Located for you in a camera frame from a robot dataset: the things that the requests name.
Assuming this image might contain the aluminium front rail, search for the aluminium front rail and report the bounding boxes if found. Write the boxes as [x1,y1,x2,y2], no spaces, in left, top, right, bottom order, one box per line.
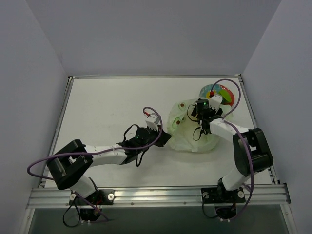
[26,185,291,209]

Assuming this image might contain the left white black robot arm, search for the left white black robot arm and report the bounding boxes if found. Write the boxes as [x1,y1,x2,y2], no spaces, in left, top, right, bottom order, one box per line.
[47,127,171,198]

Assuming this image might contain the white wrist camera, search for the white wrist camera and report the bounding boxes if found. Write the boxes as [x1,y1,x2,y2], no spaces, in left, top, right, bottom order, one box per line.
[145,113,160,131]
[208,94,223,112]

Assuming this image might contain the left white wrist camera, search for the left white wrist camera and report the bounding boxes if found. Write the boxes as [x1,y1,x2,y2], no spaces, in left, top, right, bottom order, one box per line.
[145,113,160,131]

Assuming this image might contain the light green plastic bag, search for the light green plastic bag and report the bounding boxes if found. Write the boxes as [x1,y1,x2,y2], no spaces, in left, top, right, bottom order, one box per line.
[166,99,221,153]

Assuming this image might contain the red teal floral plate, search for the red teal floral plate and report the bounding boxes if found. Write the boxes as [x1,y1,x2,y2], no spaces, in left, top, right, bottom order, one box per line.
[199,84,235,107]

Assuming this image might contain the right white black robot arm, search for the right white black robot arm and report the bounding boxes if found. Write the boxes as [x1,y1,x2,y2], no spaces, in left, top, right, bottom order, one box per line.
[191,98,273,203]

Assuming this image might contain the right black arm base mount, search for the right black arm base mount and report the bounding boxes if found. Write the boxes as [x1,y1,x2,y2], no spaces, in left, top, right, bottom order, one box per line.
[201,186,246,204]

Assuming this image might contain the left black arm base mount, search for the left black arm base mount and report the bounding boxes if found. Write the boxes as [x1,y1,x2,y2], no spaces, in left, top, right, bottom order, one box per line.
[69,188,115,206]

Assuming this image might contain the green fake fruit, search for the green fake fruit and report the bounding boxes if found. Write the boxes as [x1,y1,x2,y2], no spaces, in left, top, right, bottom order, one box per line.
[220,89,232,105]

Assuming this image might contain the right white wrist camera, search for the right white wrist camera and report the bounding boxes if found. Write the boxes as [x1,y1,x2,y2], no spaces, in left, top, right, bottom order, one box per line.
[208,94,223,112]

